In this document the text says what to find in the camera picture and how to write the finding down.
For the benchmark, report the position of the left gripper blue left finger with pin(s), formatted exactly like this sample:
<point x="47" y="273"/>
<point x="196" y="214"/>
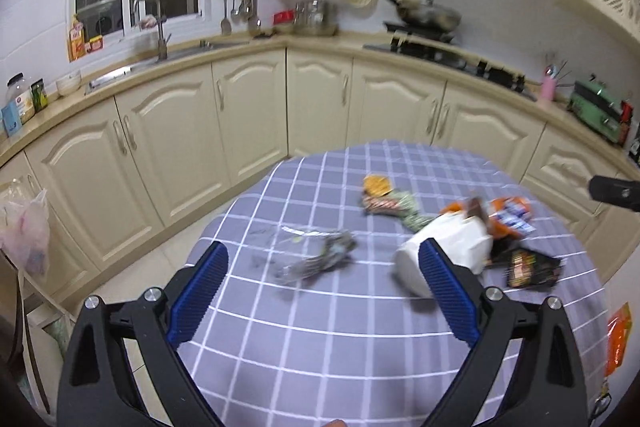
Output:
<point x="190" y="292"/>

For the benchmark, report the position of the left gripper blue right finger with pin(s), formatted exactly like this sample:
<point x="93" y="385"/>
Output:
<point x="455" y="302"/>

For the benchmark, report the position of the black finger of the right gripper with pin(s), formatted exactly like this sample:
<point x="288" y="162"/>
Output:
<point x="616" y="192"/>

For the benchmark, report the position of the orange blue snack wrapper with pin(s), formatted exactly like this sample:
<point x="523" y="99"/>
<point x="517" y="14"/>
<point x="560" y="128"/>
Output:
<point x="503" y="216"/>

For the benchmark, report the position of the clear plastic wrapper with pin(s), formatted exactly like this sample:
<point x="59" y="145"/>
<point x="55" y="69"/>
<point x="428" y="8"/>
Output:
<point x="293" y="255"/>

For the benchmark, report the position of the cream kitchen cabinets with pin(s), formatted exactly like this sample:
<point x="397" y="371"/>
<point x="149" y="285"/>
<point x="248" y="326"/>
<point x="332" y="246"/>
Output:
<point x="132" y="162"/>

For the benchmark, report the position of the steel kitchen faucet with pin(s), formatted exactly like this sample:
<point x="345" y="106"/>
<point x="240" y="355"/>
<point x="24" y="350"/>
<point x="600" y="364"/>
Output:
<point x="155" y="21"/>

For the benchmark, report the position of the black snack packet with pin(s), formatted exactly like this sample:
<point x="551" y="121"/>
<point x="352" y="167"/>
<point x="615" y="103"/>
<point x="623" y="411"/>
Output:
<point x="525" y="267"/>

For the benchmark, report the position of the green appliance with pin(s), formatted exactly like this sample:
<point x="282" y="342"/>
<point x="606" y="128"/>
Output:
<point x="591" y="103"/>

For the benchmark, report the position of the green patterned wrapper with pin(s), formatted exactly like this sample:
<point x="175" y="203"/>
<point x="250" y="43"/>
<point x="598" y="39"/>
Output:
<point x="400" y="205"/>

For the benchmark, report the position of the orange snack bag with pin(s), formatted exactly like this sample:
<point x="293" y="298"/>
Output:
<point x="619" y="329"/>

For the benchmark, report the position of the pink utensil holder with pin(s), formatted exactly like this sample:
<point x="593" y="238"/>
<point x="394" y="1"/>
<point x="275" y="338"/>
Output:
<point x="548" y="84"/>

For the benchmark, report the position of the grey checked tablecloth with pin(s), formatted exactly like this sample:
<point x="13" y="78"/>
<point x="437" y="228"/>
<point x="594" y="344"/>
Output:
<point x="353" y="344"/>

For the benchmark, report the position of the orange small wrapper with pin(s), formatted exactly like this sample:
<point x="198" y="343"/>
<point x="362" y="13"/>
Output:
<point x="375" y="185"/>

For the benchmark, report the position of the pink plastic bag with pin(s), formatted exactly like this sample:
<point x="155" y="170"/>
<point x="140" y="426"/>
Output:
<point x="25" y="229"/>

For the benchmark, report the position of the black gas stove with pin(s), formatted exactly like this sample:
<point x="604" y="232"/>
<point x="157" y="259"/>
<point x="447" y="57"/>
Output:
<point x="436" y="47"/>

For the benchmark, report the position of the white bowl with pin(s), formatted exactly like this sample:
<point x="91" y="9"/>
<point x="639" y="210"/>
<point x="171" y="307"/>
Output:
<point x="68" y="84"/>

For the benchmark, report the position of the black frying pan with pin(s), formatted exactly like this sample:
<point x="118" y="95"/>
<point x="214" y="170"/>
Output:
<point x="427" y="13"/>

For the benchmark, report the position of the plastic jar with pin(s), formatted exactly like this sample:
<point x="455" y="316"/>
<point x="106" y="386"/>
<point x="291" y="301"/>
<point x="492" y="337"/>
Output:
<point x="19" y="92"/>

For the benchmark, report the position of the steel cooking pot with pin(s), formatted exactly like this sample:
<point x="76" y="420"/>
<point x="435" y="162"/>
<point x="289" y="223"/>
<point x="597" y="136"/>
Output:
<point x="315" y="18"/>

